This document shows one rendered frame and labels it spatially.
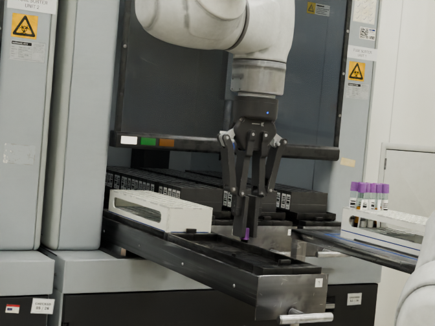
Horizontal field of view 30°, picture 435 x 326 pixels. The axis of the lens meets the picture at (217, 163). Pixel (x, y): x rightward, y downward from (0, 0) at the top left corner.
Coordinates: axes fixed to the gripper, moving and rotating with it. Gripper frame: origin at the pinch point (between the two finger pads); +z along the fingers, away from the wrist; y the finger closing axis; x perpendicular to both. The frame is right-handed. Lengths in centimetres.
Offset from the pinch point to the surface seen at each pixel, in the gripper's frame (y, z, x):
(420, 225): -33.1, 0.3, 7.4
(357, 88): -61, -27, -47
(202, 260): 5.1, 8.5, -4.7
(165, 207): 3.3, 1.9, -23.6
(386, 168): -173, 0, -157
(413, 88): -186, -37, -157
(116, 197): 3.2, 2.9, -47.1
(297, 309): -2.7, 13.0, 13.0
